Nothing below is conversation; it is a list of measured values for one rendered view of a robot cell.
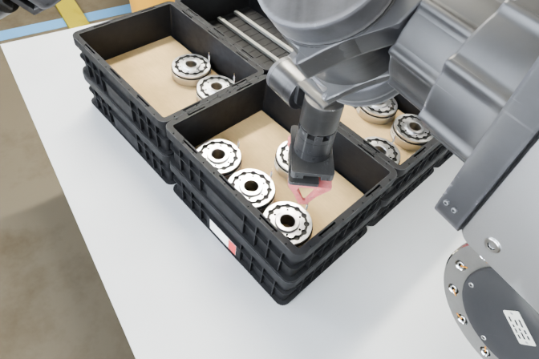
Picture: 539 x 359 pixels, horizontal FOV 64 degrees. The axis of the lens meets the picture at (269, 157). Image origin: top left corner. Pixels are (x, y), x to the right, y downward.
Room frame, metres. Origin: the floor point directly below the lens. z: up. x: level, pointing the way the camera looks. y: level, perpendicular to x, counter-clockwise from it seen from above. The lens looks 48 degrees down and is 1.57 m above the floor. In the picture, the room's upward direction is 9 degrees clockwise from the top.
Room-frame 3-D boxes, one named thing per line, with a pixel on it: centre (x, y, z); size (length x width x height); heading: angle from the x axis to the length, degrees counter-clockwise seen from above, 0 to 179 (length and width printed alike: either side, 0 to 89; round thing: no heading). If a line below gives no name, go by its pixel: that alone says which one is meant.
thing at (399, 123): (0.80, -0.34, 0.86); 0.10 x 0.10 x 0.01
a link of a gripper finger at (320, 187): (0.44, -0.07, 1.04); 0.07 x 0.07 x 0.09; 5
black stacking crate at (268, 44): (1.08, 0.09, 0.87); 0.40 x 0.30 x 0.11; 50
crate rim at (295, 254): (0.60, -0.02, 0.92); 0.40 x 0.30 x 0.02; 50
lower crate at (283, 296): (0.60, -0.02, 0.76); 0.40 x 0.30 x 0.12; 50
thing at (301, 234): (0.47, -0.05, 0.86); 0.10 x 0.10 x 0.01
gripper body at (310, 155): (0.46, -0.06, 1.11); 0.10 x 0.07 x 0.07; 5
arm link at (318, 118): (0.46, -0.06, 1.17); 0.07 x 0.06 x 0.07; 42
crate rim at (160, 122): (0.85, 0.29, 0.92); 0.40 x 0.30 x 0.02; 50
